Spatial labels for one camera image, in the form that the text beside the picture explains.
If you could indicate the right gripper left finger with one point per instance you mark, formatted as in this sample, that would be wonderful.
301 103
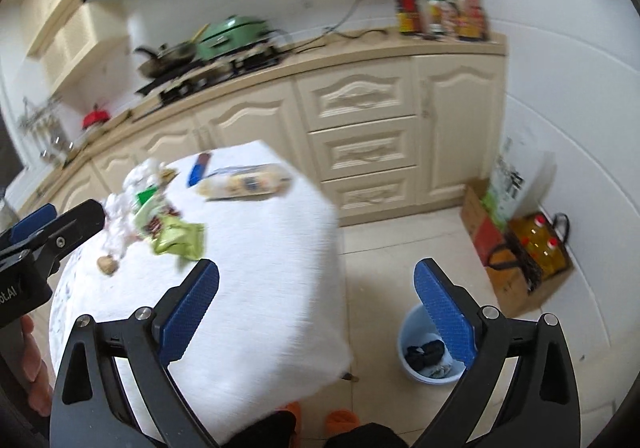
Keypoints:
90 405

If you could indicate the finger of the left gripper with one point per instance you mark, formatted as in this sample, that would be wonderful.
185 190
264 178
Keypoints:
33 222
59 238

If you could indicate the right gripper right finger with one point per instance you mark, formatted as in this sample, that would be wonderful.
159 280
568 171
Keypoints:
541 406

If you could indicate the clear plastic wrap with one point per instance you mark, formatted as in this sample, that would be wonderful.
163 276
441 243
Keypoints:
142 183

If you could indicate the blue plastic trash bin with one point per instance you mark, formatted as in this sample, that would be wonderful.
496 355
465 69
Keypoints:
422 352

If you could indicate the person left hand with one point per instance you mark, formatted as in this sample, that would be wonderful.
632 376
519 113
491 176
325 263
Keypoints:
35 371

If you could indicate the brown round cookie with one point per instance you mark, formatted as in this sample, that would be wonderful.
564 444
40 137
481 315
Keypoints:
107 265

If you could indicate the hanging utensil rack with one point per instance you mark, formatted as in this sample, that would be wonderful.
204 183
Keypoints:
43 123

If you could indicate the green snack wrapper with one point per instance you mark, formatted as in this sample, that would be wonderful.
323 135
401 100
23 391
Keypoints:
177 237

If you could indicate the red pot lid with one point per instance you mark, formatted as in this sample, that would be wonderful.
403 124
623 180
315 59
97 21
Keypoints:
97 116

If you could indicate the blue snack bar wrapper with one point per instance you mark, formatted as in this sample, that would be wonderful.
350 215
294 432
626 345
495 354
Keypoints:
198 170

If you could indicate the cardboard box with oil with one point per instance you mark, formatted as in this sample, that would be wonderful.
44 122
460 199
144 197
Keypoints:
526 261

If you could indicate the cream upper cabinet left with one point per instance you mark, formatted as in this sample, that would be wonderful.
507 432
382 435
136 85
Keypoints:
68 37

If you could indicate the cracker sleeve package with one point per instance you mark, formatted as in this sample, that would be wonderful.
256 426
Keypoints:
242 182

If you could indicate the black gas stove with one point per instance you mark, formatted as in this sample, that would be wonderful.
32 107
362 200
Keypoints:
200 75

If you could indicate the black frying pan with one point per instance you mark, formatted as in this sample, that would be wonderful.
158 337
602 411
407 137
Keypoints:
159 62

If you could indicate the orange slipper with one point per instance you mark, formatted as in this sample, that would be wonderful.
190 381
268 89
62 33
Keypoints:
339 422

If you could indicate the white rice bag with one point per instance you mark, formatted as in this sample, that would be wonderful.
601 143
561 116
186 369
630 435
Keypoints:
519 177

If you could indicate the green electric cooker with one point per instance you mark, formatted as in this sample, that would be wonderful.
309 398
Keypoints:
234 34

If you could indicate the cream base cabinets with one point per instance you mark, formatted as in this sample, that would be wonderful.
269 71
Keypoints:
385 129

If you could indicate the dark soy sauce bottle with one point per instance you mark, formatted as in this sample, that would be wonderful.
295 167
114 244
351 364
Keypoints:
409 17

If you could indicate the orange label condiment bottle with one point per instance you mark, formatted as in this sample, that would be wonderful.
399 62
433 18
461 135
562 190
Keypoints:
471 21

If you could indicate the yellow cap seasoning bottle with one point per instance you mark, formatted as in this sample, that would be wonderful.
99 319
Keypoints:
435 17

